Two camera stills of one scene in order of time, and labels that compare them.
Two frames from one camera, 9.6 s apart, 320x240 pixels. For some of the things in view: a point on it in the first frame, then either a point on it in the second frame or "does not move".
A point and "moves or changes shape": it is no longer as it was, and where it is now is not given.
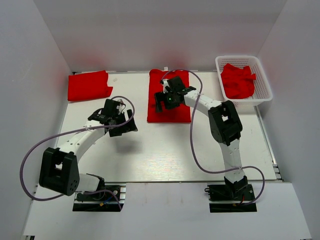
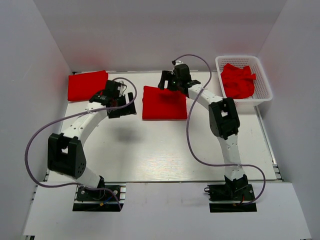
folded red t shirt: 88,85 does not move
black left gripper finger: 132,122 to 133,105
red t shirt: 179,114 moves or changes shape
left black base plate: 110,197 does not move
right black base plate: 238,192 does not move
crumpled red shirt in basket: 238,83 does not move
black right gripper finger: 159,108 to 161,84
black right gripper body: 171,102 to 175,83
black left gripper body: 122,129 to 124,111
